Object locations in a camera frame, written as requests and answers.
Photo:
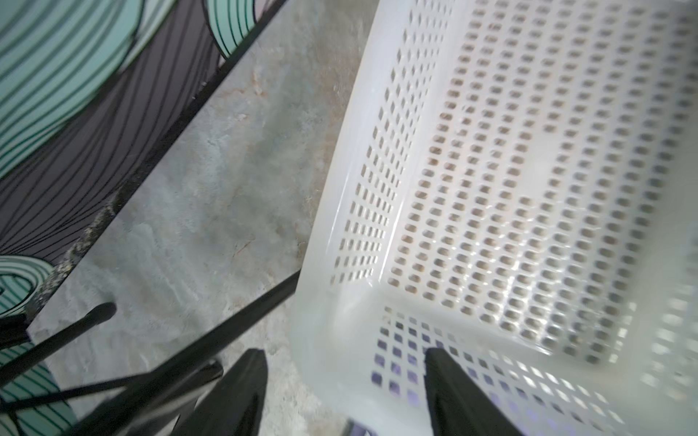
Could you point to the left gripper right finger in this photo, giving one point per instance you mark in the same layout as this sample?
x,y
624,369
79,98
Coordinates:
x,y
457,406

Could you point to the purple Persist t-shirt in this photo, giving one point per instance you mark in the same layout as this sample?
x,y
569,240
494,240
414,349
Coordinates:
x,y
352,428

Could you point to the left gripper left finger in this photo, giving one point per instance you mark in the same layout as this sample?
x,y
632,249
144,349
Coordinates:
x,y
236,404

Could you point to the white perforated plastic basket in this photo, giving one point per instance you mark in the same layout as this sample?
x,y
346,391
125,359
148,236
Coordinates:
x,y
515,182

